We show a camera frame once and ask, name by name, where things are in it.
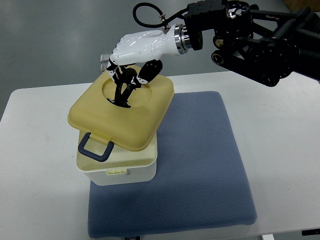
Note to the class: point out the white storage box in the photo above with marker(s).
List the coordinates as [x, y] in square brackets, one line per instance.
[122, 166]

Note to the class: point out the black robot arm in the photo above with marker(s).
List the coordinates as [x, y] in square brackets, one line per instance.
[264, 46]

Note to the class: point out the blue padded mat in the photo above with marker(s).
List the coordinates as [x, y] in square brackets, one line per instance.
[200, 180]

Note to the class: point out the brown cardboard box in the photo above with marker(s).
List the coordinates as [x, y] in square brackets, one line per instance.
[291, 4]

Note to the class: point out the yellow box lid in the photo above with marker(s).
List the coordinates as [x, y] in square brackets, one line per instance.
[106, 125]

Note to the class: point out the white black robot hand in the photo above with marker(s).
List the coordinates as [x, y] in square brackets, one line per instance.
[135, 61]

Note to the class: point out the black bracket at table edge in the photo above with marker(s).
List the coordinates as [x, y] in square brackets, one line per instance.
[311, 232]

